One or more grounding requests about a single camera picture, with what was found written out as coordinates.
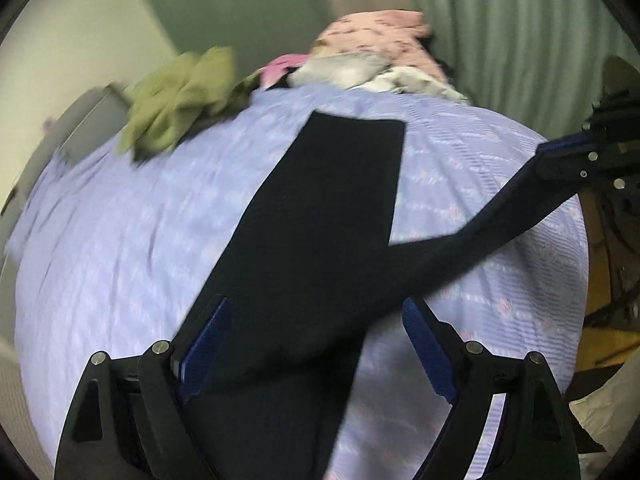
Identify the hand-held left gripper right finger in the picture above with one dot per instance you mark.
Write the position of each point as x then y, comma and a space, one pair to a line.
425, 345

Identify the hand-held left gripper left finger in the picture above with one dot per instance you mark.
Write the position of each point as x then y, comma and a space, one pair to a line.
212, 330

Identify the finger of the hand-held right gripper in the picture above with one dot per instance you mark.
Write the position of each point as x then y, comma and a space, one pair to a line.
612, 112
570, 152

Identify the black pants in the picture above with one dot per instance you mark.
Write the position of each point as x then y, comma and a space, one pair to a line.
310, 240

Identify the purple floral bed sheet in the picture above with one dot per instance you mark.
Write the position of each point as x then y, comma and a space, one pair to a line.
125, 260

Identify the green curtain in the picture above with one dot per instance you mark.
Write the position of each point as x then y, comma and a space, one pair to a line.
510, 35

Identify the pink floral cloth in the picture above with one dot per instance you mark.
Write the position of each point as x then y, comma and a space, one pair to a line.
375, 35

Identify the olive green cloth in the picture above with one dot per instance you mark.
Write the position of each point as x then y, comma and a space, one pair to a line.
175, 100

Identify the white grey cloth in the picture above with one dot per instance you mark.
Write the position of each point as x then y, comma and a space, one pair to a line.
340, 70

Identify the small bright pink cloth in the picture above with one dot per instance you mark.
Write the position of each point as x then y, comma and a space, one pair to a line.
277, 67

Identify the grey bed frame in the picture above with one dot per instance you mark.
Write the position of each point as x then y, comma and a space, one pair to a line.
85, 120

